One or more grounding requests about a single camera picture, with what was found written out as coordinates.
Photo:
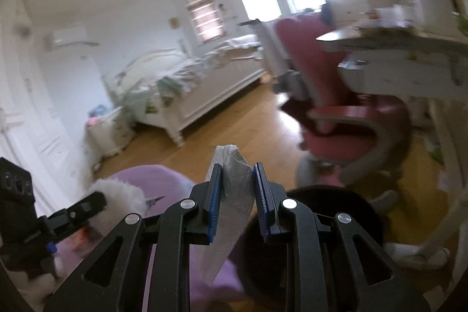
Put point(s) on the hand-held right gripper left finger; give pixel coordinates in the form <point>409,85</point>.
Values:
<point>215,204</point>

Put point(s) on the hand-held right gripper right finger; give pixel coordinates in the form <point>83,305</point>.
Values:
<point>261,204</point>

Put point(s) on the white bed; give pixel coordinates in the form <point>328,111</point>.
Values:
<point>219,85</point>

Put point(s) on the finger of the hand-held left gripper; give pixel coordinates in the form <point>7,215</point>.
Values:
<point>78,211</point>

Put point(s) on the window with pink blind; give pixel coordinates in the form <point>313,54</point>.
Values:
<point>204,16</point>

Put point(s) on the white nightstand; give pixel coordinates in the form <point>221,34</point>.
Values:
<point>106,140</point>

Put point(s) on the white dresser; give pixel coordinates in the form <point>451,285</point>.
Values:
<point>354,1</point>

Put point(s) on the black round bin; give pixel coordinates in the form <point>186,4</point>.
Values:
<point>360,211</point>

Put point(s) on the small wall picture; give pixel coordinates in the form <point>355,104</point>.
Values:
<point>175,23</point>

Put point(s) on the white wardrobe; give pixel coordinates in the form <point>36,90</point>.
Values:
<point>33,107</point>

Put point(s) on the white desk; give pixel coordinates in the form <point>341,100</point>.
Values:
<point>402,78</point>

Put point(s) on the white air conditioner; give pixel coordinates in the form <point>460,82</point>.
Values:
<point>69,36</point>

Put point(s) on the grey floor stand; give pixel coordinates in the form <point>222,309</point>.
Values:
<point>272,49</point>

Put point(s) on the white fluffy plush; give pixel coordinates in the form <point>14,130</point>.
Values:
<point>117,191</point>

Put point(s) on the pink swivel chair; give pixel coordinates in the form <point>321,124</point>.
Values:
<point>310,41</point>

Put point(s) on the white plastic wrapper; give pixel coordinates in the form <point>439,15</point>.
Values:
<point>234,224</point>

